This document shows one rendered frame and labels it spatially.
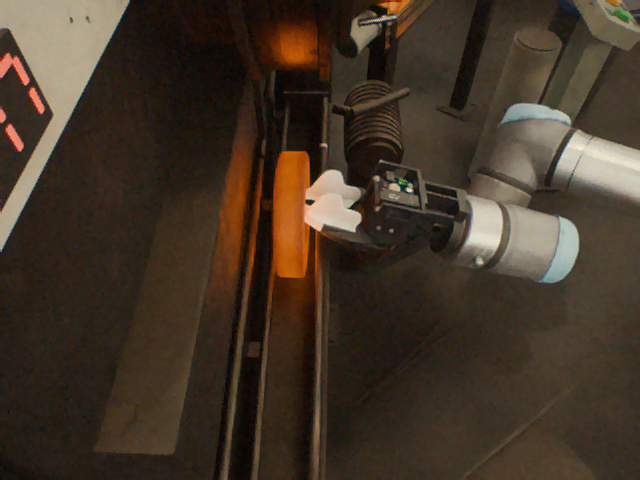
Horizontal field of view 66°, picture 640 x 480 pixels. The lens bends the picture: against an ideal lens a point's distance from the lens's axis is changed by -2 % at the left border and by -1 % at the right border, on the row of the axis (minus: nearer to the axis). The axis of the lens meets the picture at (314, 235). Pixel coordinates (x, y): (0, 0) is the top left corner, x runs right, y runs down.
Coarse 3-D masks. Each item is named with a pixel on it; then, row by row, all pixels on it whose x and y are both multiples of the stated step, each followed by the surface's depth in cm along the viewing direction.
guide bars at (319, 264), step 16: (320, 112) 80; (320, 128) 77; (320, 160) 73; (320, 240) 64; (320, 256) 63; (320, 272) 62; (320, 288) 61; (320, 304) 60; (320, 320) 58; (320, 336) 57; (320, 352) 56; (320, 368) 55; (320, 384) 55; (320, 400) 54; (320, 416) 53; (320, 432) 52
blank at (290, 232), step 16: (288, 160) 57; (304, 160) 58; (288, 176) 56; (304, 176) 57; (288, 192) 55; (304, 192) 56; (288, 208) 55; (304, 208) 57; (272, 224) 55; (288, 224) 55; (304, 224) 58; (288, 240) 55; (304, 240) 58; (288, 256) 56; (304, 256) 59; (288, 272) 59; (304, 272) 60
